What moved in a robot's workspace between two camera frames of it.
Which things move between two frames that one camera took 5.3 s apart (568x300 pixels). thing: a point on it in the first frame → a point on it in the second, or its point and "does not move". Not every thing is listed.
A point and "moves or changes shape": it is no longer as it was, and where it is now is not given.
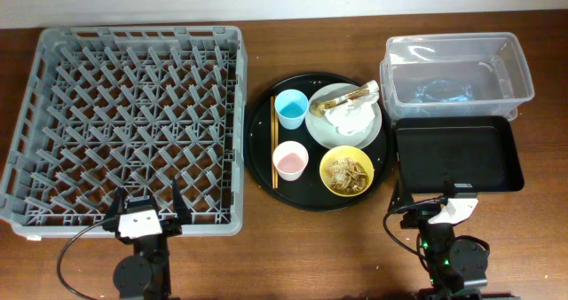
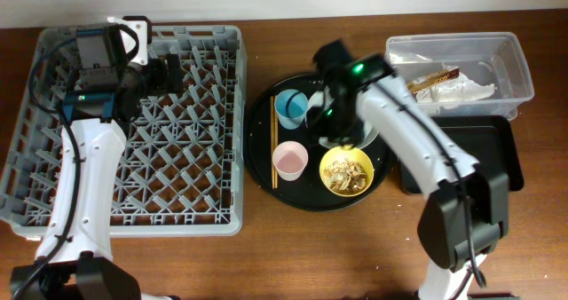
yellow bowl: x=346 y=171 does not move
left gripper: x=172 y=226 → x=160 y=83
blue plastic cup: x=291 y=106 does not move
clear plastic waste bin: x=454 y=75 does not move
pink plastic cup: x=290 y=159 does not move
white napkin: x=351 y=117 moves or changes shape
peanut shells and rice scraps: x=346 y=176 does not move
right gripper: x=419 y=215 → x=320 y=122
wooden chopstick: x=272 y=140 does not move
